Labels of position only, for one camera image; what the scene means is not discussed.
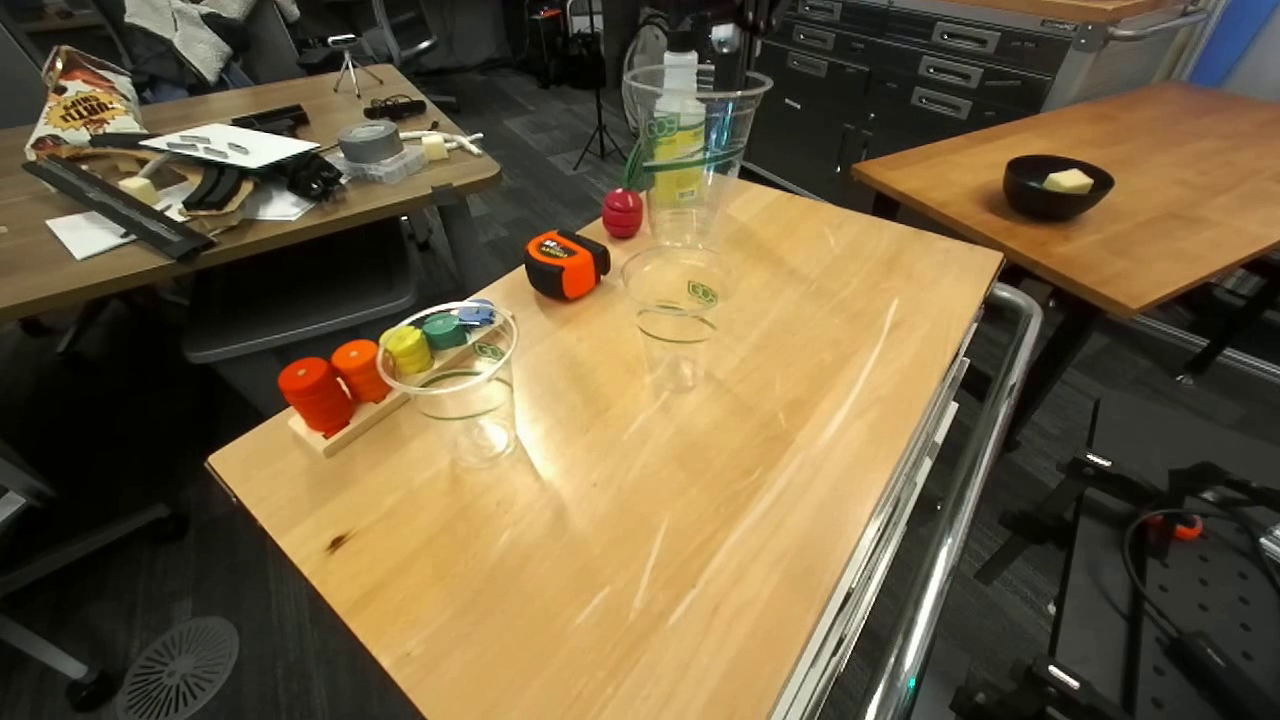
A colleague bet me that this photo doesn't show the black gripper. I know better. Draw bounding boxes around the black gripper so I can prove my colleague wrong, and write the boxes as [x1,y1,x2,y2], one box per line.
[701,11,753,156]

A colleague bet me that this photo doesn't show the clear plastic cup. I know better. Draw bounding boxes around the clear plastic cup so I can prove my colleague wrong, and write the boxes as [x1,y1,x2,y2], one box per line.
[376,296,524,465]
[622,60,777,187]
[622,242,735,402]

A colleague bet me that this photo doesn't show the white yellow-label spray bottle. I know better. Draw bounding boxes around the white yellow-label spray bottle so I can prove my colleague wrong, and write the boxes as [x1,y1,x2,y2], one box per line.
[649,47,714,211]

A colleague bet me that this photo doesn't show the red toy apple green stem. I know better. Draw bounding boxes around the red toy apple green stem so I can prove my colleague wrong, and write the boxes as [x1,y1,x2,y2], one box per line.
[600,133,658,246]

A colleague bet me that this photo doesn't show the dark drawer cabinet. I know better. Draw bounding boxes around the dark drawer cabinet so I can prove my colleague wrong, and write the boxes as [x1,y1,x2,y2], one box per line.
[744,0,1211,206]

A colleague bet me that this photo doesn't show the orange black tape measure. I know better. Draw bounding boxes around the orange black tape measure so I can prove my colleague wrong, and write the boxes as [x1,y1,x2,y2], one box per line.
[520,228,617,308]

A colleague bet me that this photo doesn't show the long wooden office desk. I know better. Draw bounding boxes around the long wooden office desk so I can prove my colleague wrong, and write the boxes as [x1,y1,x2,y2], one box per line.
[0,60,504,325]

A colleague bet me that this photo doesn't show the black bowl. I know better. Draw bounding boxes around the black bowl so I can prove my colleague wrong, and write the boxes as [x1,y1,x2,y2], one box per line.
[999,151,1117,226]

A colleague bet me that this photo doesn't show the black remote control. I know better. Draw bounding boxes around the black remote control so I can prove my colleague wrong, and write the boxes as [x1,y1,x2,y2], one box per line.
[361,94,433,124]

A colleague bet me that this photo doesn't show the green toy cylinder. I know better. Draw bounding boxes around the green toy cylinder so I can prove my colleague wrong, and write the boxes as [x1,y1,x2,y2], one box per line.
[416,314,474,358]

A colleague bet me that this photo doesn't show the yellow block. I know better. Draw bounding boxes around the yellow block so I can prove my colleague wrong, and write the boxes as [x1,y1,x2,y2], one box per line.
[1036,163,1098,200]

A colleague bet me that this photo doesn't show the yellow toy cylinder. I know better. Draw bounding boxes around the yellow toy cylinder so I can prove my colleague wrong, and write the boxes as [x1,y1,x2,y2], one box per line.
[376,325,442,381]

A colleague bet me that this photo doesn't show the black cylinder object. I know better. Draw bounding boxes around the black cylinder object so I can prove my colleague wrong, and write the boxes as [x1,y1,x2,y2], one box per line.
[280,151,350,206]

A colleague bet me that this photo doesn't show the orange toy cylinder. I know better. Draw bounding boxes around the orange toy cylinder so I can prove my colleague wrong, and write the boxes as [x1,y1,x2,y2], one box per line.
[327,338,398,407]

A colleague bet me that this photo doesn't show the flat black device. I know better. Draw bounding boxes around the flat black device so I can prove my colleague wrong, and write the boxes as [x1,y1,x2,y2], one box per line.
[231,103,313,137]

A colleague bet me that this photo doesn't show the wooden side table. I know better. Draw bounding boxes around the wooden side table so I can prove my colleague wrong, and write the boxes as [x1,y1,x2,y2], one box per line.
[851,80,1280,321]

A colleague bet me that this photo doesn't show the red toy cylinder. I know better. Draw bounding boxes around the red toy cylinder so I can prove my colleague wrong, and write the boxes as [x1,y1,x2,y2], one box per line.
[275,351,361,442]

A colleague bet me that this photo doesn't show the white printed paper sheet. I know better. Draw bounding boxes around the white printed paper sheet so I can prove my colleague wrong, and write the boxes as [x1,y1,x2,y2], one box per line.
[136,119,322,171]

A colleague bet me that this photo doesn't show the wooden cylinder toy base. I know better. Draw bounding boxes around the wooden cylinder toy base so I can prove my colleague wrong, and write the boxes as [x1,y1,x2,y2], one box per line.
[286,314,513,462]

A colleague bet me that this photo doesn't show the blue panel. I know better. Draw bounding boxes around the blue panel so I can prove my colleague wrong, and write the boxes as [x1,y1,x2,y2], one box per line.
[1184,0,1280,97]

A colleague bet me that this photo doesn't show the white jacket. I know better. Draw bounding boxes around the white jacket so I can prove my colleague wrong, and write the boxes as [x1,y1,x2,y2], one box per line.
[92,0,303,94]

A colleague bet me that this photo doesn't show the long black bar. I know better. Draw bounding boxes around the long black bar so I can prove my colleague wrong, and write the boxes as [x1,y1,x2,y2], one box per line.
[19,156,215,263]

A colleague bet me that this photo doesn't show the printed snack bag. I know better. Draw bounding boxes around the printed snack bag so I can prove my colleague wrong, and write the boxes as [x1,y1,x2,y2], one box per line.
[26,45,149,163]

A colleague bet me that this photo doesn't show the small white paper sheet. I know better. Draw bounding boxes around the small white paper sheet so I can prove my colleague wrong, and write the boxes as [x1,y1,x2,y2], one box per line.
[46,210,136,263]

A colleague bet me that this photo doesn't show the black perforated breadboard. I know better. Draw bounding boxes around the black perforated breadboard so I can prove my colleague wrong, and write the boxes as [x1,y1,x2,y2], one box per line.
[1131,534,1280,720]

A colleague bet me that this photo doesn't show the perforated round floor base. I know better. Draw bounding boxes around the perforated round floor base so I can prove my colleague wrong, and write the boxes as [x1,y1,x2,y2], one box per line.
[115,611,244,720]

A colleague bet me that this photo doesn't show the black chair base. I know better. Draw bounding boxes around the black chair base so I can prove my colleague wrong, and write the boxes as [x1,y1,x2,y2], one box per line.
[0,435,192,711]

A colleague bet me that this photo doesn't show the white cable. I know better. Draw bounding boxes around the white cable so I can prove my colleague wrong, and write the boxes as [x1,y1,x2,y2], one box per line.
[398,124,488,160]

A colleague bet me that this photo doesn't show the grey duct tape roll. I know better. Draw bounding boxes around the grey duct tape roll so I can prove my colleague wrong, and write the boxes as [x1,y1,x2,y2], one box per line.
[337,119,407,178]

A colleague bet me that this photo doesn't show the small camera tripod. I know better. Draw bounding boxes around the small camera tripod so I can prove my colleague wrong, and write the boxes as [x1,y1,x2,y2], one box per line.
[325,34,386,103]

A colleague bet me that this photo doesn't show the steel drawer cart with handle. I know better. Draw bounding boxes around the steel drawer cart with handle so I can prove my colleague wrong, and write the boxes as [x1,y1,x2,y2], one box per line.
[763,281,1050,720]

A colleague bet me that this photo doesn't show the black camera stand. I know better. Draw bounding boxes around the black camera stand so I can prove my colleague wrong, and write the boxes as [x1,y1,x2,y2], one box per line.
[953,395,1280,720]

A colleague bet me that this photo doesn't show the orange clamp handle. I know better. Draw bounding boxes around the orange clamp handle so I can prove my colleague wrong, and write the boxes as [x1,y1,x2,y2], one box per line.
[1143,514,1208,550]

